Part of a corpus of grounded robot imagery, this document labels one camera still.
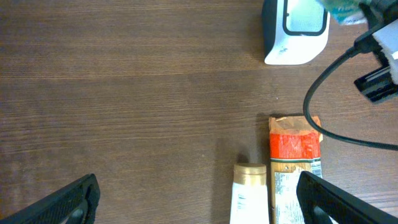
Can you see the orange spaghetti package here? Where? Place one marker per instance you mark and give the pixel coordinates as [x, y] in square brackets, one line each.
[294, 148]

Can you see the teal tissue pack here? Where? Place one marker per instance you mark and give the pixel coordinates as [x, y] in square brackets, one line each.
[345, 12]

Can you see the white barcode scanner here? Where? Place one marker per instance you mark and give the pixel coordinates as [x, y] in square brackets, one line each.
[294, 31]

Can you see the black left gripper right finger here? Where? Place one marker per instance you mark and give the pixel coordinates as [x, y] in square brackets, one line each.
[323, 202]

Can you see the white tube with gold cap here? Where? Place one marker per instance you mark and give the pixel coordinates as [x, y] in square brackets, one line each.
[249, 200]

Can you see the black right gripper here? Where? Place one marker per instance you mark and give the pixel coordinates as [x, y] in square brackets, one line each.
[380, 40]

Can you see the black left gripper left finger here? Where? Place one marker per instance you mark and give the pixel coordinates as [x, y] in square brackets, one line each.
[74, 203]

